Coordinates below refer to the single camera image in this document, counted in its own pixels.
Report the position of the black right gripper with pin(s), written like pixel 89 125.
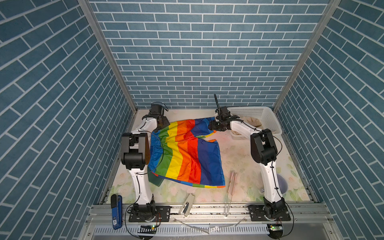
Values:
pixel 212 126

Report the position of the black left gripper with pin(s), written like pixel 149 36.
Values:
pixel 165 122

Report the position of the beige shorts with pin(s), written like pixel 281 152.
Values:
pixel 255 123

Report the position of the rainbow striped shorts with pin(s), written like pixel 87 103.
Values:
pixel 181 153

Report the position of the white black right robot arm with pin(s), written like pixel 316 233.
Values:
pixel 263 151

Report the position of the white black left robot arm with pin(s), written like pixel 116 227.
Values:
pixel 135 152

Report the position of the white plastic laundry basket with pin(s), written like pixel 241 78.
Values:
pixel 264 114

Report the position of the dark green rectangular block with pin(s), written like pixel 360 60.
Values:
pixel 155 180

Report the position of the blue handheld tool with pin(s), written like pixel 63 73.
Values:
pixel 117 211

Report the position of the lavender bowl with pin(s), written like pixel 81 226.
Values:
pixel 283 184

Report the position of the clear plastic strip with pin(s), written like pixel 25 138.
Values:
pixel 209 228

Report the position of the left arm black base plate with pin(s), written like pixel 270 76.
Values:
pixel 158 214

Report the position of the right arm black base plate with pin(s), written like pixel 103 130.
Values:
pixel 259 213

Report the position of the aluminium front rail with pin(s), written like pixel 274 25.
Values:
pixel 301 213

